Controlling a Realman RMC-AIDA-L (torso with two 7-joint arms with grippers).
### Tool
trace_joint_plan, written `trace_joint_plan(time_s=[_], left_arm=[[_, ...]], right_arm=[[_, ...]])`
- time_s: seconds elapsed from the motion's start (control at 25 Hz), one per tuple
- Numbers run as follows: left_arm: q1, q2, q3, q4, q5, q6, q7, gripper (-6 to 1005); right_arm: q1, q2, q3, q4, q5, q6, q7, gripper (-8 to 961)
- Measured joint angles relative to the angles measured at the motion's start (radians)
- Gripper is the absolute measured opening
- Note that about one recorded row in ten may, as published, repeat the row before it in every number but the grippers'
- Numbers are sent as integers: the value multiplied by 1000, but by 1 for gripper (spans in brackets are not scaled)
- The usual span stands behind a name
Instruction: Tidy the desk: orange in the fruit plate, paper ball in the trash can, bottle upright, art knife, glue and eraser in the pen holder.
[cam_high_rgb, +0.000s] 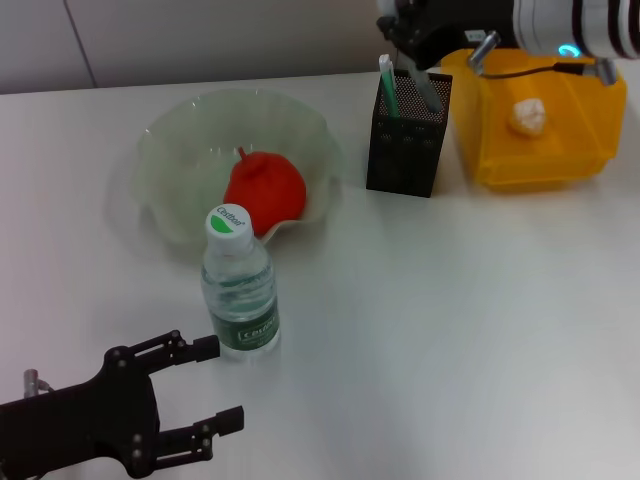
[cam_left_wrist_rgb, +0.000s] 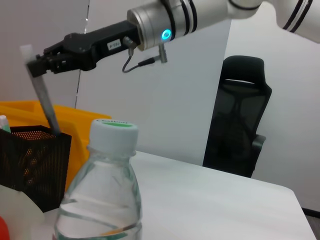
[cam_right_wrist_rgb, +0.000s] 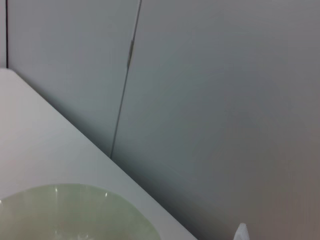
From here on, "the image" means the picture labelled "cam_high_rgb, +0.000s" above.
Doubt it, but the yellow plastic bin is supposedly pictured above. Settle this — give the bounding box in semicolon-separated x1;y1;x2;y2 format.
439;47;629;195

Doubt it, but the green pen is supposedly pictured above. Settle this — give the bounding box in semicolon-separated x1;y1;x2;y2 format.
378;53;402;120

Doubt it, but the white paper ball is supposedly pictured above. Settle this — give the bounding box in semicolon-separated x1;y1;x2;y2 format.
507;98;546;137

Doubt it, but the black mesh pen holder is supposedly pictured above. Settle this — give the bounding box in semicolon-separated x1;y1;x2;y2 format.
365;67;454;199

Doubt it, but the green glass fruit plate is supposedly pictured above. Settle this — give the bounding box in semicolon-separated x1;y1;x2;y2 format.
130;90;346;256

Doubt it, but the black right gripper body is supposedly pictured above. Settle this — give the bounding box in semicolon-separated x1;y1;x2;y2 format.
413;0;521;72

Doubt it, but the silver connector plug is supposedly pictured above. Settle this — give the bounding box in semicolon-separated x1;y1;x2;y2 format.
23;368;51;397
467;30;501;77

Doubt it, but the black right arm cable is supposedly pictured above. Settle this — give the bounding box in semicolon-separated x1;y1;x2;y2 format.
479;56;620;87

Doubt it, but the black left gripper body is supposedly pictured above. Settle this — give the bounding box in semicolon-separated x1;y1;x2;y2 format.
0;344;162;480

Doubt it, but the clear green-label water bottle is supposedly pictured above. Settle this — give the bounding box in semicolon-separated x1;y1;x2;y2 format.
200;203;281;362

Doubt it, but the grey marker pen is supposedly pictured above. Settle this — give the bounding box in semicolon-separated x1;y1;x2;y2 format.
407;64;445;115

